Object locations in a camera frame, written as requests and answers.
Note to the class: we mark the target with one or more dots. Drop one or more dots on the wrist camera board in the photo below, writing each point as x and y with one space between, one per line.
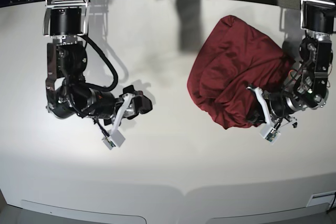
114 140
270 134

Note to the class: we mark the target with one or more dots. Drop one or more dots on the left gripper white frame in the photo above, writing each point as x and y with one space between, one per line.
272 109

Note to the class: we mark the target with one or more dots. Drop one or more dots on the dark red long-sleeve shirt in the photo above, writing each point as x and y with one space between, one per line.
234 56

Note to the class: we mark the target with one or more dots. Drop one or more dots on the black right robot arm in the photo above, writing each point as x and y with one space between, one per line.
67 91

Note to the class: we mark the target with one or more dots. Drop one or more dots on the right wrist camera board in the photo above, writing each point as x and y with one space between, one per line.
114 140

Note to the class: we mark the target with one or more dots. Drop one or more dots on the white label plate on table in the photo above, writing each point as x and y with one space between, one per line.
322 198

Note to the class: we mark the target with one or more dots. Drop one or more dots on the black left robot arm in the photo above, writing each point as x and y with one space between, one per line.
308 88

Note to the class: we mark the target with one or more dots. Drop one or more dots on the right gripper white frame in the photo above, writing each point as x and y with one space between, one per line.
130 105

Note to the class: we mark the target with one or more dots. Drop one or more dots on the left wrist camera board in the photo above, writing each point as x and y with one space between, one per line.
270 134

